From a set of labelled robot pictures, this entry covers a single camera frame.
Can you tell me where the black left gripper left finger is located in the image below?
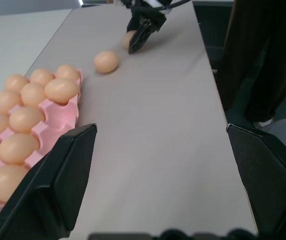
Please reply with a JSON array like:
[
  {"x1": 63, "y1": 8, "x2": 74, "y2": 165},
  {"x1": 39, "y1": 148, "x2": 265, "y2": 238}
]
[{"x1": 0, "y1": 122, "x2": 99, "y2": 240}]

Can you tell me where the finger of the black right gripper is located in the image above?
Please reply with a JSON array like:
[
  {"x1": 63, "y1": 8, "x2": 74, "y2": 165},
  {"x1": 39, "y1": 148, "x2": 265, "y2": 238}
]
[{"x1": 128, "y1": 19, "x2": 154, "y2": 55}]

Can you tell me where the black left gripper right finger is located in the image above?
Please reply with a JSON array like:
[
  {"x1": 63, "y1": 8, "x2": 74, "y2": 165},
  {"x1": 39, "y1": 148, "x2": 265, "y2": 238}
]
[{"x1": 226, "y1": 123, "x2": 286, "y2": 240}]

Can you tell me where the pink egg tray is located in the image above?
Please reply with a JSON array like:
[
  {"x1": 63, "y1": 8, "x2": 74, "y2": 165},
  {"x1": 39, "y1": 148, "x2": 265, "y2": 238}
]
[{"x1": 0, "y1": 67, "x2": 85, "y2": 211}]

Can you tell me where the grey round base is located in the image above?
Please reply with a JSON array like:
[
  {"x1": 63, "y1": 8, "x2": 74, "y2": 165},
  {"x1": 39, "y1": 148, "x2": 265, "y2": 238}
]
[{"x1": 259, "y1": 118, "x2": 286, "y2": 155}]

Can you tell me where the person in dark trousers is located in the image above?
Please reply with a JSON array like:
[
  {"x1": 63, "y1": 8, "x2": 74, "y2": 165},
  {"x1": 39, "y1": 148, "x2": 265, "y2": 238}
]
[{"x1": 217, "y1": 0, "x2": 286, "y2": 129}]

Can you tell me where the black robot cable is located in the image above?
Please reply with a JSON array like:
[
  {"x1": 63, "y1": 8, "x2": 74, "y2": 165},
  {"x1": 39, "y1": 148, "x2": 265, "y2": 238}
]
[{"x1": 130, "y1": 0, "x2": 193, "y2": 14}]

